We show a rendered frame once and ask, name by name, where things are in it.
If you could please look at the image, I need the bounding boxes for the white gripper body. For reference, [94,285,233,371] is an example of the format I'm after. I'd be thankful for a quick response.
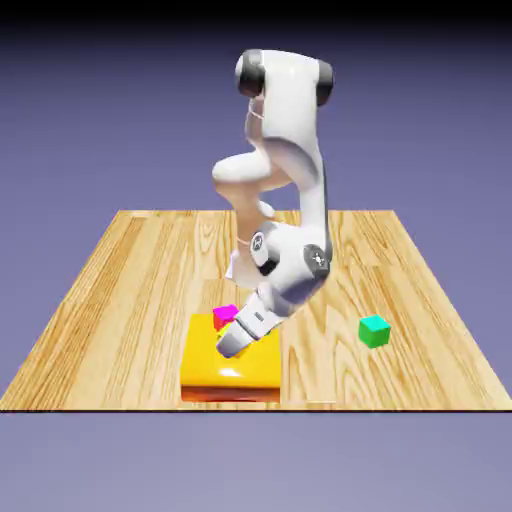
[216,292,286,360]

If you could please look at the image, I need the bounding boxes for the small magenta cube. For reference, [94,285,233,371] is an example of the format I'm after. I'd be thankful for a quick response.
[212,304,240,332]

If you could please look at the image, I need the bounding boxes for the small green cube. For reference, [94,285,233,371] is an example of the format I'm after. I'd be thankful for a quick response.
[357,314,392,350]

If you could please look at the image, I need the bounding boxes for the large orange box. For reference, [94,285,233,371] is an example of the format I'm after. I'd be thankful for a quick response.
[180,312,282,404]

